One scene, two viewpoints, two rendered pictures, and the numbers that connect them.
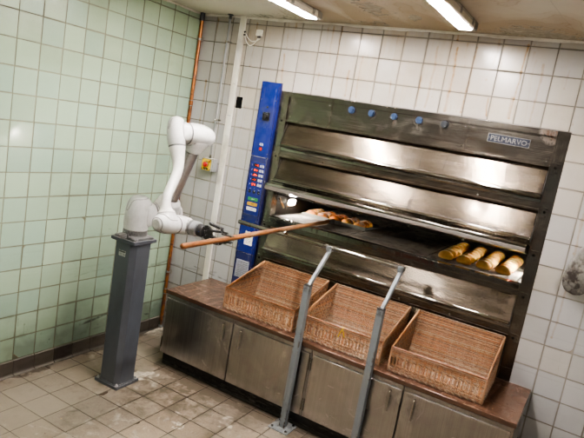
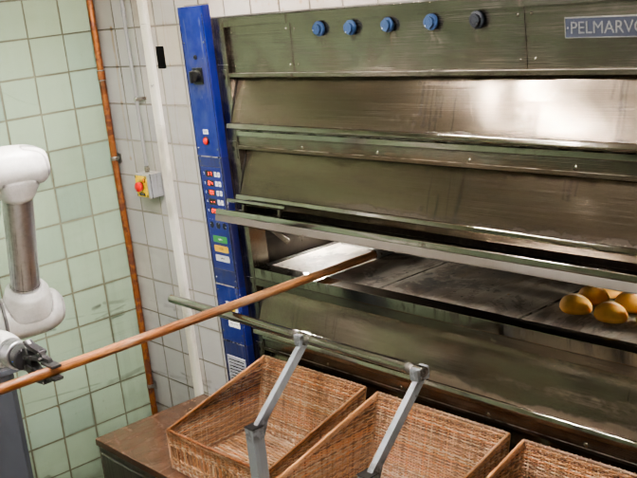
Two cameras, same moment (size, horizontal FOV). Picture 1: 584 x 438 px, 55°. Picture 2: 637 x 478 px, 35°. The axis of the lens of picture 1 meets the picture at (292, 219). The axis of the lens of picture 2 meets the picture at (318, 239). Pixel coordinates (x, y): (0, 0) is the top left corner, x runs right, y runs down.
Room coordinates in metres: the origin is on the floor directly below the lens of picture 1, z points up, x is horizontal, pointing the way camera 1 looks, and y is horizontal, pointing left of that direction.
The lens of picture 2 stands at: (0.87, -1.39, 2.18)
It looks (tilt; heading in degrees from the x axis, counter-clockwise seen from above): 14 degrees down; 21
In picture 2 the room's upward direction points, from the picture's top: 6 degrees counter-clockwise
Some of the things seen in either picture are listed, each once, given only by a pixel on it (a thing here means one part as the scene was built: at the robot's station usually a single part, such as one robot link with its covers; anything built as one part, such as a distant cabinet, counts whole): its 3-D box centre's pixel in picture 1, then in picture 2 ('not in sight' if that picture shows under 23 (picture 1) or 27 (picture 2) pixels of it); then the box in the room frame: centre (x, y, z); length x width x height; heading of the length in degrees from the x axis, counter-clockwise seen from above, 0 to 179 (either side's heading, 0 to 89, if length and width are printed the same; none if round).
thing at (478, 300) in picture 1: (376, 268); (437, 356); (3.74, -0.62, 1.02); 1.79 x 0.11 x 0.19; 61
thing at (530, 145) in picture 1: (407, 125); (417, 38); (3.76, -0.64, 1.99); 1.80 x 0.08 x 0.21; 61
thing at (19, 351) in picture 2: (205, 231); (27, 358); (3.18, 0.48, 1.20); 0.09 x 0.07 x 0.08; 62
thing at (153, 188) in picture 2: (209, 164); (149, 184); (4.42, 0.71, 1.46); 0.10 x 0.07 x 0.10; 61
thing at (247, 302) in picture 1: (276, 293); (266, 428); (3.78, 0.02, 0.72); 0.56 x 0.49 x 0.28; 63
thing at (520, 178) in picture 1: (399, 155); (416, 106); (3.74, -0.62, 1.80); 1.79 x 0.11 x 0.19; 61
